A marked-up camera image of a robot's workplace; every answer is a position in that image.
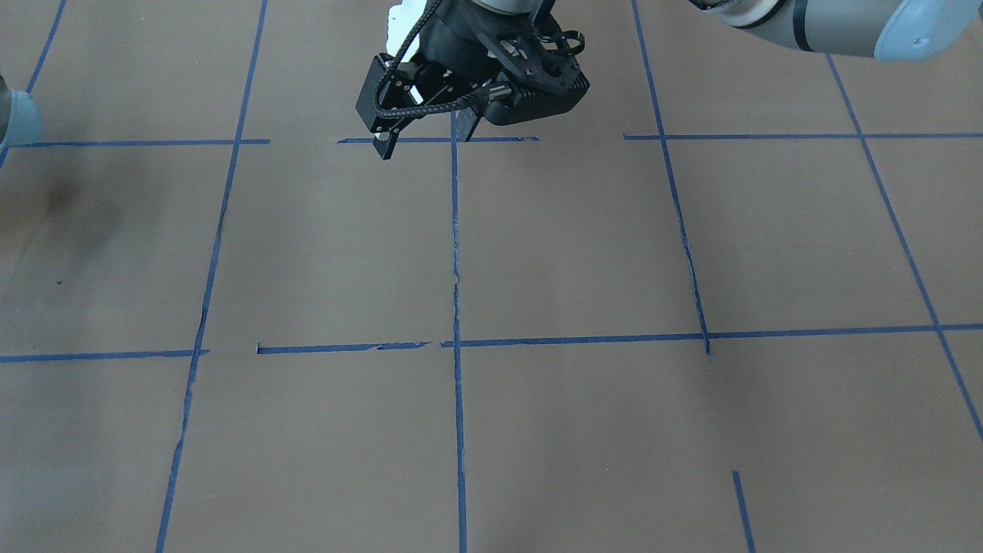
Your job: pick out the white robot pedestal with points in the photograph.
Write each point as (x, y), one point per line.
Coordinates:
(401, 20)

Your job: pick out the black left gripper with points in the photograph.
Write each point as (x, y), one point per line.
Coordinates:
(451, 42)

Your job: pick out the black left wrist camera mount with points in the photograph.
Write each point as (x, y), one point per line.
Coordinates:
(518, 45)

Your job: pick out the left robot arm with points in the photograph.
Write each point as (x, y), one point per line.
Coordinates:
(886, 31)

